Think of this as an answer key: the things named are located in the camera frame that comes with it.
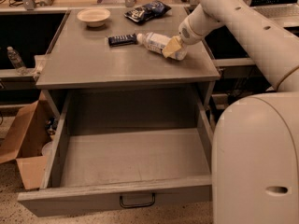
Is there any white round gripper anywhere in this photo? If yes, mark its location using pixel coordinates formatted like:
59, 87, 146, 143
162, 6, 223, 58

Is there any black blue chip bag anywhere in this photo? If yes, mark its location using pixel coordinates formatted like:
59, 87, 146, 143
124, 0, 171, 23

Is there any dark blue snack bar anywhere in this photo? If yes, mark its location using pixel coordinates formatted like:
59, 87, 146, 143
108, 34, 137, 47

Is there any grey open drawer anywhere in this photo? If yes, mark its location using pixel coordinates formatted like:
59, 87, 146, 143
18, 85, 212, 217

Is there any clear water bottle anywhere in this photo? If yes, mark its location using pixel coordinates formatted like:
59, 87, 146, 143
7, 47, 28, 76

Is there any silver laptop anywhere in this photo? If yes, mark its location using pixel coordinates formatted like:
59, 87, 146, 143
250, 0, 299, 27

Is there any black drawer handle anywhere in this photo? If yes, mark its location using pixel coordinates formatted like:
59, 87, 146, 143
120, 193, 156, 209

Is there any blue labelled plastic bottle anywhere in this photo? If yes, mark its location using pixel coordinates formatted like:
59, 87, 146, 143
136, 32, 187, 61

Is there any white ceramic bowl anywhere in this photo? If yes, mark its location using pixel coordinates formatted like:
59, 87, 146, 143
77, 8, 110, 28

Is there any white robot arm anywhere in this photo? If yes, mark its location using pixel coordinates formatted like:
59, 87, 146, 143
175, 0, 299, 224

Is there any brown cardboard box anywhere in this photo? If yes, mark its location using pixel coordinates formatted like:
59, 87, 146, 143
0, 93, 54, 189

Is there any grey counter cabinet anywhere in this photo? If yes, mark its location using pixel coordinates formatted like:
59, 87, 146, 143
36, 7, 220, 91

